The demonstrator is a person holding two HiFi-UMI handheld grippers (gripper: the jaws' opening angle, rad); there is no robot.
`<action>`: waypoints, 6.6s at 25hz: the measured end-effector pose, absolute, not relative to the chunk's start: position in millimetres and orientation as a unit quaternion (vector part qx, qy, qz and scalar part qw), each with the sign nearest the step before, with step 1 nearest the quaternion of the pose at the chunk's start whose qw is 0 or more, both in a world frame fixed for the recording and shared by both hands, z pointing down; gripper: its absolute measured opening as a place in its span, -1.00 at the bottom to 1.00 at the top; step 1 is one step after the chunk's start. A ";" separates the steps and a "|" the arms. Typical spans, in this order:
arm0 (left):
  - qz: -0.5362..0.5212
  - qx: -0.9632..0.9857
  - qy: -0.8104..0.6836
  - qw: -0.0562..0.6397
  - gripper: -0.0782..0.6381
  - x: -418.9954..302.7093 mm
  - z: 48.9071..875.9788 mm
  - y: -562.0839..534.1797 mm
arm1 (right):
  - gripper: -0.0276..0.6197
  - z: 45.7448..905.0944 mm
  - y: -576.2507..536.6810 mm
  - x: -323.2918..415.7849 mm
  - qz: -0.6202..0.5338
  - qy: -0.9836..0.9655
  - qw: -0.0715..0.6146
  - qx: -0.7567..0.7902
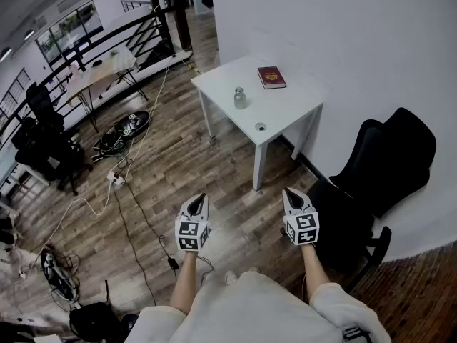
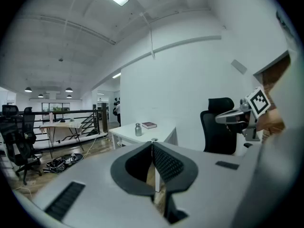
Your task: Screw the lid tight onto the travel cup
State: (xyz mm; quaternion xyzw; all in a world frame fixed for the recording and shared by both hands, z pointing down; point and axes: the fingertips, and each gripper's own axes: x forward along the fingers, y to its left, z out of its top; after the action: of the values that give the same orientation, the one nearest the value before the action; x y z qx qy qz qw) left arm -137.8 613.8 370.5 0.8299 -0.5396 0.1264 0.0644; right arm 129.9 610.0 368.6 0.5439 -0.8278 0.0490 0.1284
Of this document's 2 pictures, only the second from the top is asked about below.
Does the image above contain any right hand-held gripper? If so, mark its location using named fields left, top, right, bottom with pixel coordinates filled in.
left=215, top=86, right=272, bottom=142

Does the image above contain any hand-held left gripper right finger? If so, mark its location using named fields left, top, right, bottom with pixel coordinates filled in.
left=152, top=141, right=259, bottom=228

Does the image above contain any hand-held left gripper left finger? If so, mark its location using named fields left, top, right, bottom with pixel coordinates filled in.
left=33, top=141, right=167, bottom=228

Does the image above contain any black mesh office chair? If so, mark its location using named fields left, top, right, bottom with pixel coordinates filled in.
left=1, top=104, right=20, bottom=123
left=200, top=97, right=254, bottom=155
left=6, top=106, right=44, bottom=185

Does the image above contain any black open bag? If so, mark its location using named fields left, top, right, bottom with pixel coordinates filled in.
left=63, top=152, right=84, bottom=165

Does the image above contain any black bag on floor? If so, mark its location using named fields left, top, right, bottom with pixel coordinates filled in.
left=42, top=158, right=67, bottom=174

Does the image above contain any white table with black legs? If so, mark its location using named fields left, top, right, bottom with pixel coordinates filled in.
left=39, top=121, right=84, bottom=159

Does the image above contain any person's beige sweatshirt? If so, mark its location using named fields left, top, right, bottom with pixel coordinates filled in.
left=237, top=117, right=304, bottom=228

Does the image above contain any black metal railing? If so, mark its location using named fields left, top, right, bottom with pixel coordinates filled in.
left=0, top=103, right=108, bottom=150

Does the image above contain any long white cable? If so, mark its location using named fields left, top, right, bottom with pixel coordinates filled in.
left=82, top=136, right=98, bottom=162

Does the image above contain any grey wall panel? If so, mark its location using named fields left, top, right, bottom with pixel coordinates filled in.
left=230, top=59, right=248, bottom=75

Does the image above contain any white wall conduit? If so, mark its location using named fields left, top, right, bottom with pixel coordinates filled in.
left=139, top=12, right=156, bottom=59

